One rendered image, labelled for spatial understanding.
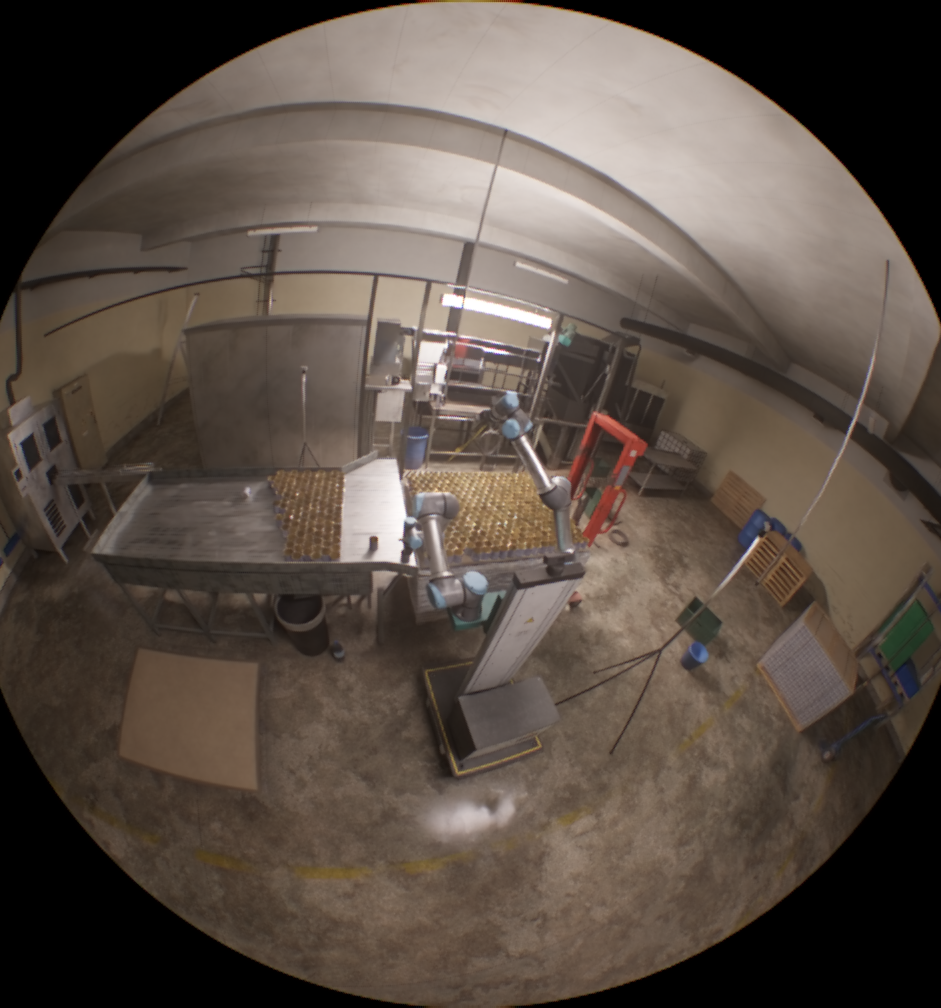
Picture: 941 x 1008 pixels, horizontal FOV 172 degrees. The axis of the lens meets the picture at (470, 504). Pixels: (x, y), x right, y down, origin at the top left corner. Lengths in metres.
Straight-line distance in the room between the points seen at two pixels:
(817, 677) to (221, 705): 6.56
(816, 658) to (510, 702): 4.39
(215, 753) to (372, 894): 1.48
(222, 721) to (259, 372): 3.80
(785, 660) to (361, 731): 5.24
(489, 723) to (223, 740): 1.99
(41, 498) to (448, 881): 5.81
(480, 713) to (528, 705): 0.30
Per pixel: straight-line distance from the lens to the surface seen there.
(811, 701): 5.58
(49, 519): 5.51
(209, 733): 2.90
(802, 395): 8.97
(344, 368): 4.19
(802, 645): 5.29
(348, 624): 3.11
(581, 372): 6.13
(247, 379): 4.51
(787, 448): 9.71
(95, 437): 7.63
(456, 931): 2.89
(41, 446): 5.39
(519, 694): 2.03
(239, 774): 2.75
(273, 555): 2.26
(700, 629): 4.60
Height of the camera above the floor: 2.63
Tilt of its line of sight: 34 degrees down
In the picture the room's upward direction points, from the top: 14 degrees clockwise
